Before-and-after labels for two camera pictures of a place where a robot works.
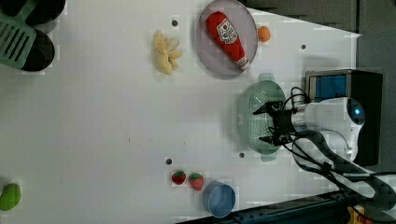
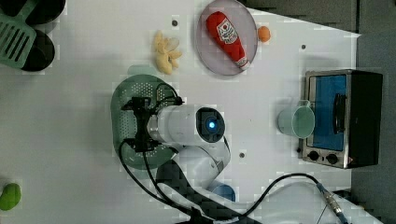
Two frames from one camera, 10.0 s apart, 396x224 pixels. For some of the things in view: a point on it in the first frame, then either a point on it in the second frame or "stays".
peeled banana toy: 167,52 stays
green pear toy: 10,196 stays
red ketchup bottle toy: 227,37 stays
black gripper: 282,127 -> 142,141
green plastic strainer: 251,126 -> 136,84
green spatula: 17,36 stays
